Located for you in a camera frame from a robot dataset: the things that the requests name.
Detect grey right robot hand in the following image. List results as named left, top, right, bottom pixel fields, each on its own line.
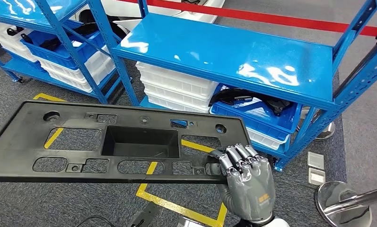
left=208, top=143, right=277, bottom=226

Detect black plastic plate bracket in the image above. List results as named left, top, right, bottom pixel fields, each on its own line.
left=0, top=100, right=252, bottom=184

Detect black curved trim part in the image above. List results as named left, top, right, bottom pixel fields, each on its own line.
left=208, top=87, right=264, bottom=107
left=39, top=22, right=98, bottom=51
left=6, top=26, right=24, bottom=36
left=263, top=97, right=294, bottom=116

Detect blue metal shelf rack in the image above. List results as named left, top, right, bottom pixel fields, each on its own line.
left=88, top=0, right=377, bottom=172
left=0, top=0, right=123, bottom=104

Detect silver floor socket box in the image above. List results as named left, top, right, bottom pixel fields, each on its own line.
left=307, top=167, right=326, bottom=186
left=307, top=151, right=325, bottom=170

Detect blue plastic bin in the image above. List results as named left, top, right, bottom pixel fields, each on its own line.
left=20, top=29, right=106, bottom=70
left=210, top=84, right=303, bottom=141

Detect red barrier belt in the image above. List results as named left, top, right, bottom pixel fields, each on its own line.
left=116, top=0, right=377, bottom=37

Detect white car body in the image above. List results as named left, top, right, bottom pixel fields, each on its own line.
left=100, top=0, right=226, bottom=32

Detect dark grey bracket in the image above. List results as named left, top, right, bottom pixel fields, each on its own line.
left=129, top=202, right=159, bottom=227

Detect black floor cable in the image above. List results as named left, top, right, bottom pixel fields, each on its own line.
left=75, top=216, right=114, bottom=227

